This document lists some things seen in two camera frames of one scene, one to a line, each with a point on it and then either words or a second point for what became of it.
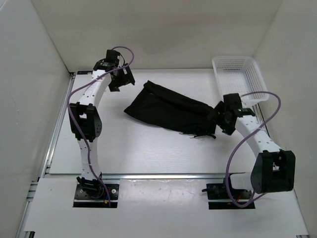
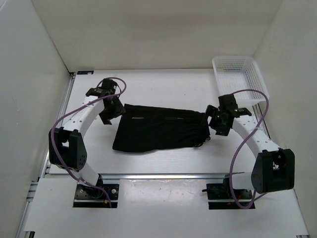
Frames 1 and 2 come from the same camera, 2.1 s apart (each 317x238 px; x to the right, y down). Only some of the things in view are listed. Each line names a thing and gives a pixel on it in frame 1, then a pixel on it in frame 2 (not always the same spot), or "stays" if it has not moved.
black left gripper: x=127 y=79 → x=119 y=110
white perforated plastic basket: x=240 y=75 stays
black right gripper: x=228 y=129 stays
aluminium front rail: x=167 y=176 stays
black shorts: x=156 y=105 → x=143 y=128
